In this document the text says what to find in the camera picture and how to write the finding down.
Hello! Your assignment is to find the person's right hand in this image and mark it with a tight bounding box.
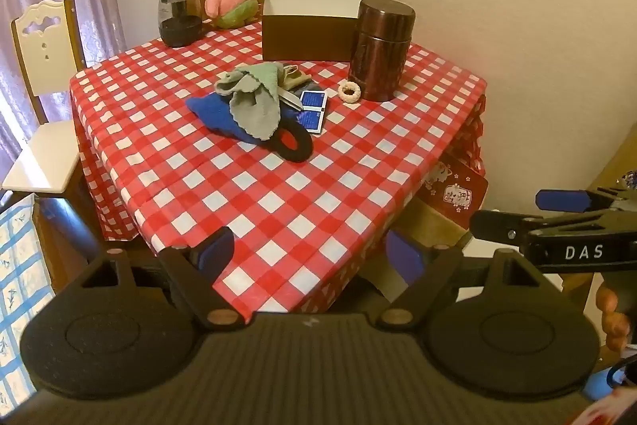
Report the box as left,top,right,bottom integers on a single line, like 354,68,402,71
594,278,634,352

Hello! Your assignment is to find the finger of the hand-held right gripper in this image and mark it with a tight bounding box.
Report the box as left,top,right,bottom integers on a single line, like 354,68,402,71
536,188,623,213
469,208,545,253

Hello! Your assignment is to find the brown cardboard box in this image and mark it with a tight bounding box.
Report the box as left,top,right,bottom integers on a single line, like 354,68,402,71
261,0,382,63

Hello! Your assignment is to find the light wooden furniture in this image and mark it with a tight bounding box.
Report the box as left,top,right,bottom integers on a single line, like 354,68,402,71
586,145,637,194

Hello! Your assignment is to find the blue checked white cloth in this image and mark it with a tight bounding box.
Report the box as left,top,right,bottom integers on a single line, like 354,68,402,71
0,193,57,408

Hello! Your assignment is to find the beige cloth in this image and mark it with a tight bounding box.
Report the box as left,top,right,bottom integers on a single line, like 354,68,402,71
281,65,312,90

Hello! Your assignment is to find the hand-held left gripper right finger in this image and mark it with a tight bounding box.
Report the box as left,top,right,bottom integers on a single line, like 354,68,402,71
373,229,548,332

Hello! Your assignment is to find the blue and white packet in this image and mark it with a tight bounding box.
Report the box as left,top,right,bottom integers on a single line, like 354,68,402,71
297,89,330,135

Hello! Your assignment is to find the dark lidded glass jar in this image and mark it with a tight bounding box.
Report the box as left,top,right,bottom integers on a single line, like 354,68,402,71
158,0,204,49

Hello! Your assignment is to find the green cloth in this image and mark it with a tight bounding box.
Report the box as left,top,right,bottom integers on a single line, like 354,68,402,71
248,62,286,101

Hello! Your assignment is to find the white scrunchie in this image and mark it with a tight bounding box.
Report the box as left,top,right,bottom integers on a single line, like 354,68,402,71
338,81,363,104

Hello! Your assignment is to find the cream wooden chair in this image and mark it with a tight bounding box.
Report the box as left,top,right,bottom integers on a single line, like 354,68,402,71
0,0,100,257

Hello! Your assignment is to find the black ring hair band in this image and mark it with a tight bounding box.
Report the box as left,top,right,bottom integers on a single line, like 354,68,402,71
268,118,315,165

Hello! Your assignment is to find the brown metal canister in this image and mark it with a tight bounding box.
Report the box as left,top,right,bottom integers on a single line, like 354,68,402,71
348,0,417,102

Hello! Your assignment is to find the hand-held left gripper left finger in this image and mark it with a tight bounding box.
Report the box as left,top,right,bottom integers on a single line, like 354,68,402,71
74,226,250,332

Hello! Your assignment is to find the grey cloth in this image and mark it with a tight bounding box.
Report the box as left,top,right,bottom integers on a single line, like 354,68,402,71
214,67,282,141

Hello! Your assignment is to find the red patterned gift bag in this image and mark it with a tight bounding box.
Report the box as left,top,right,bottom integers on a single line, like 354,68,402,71
422,157,491,213

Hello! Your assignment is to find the red checkered tablecloth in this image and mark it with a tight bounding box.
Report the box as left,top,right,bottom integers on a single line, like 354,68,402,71
70,18,492,313

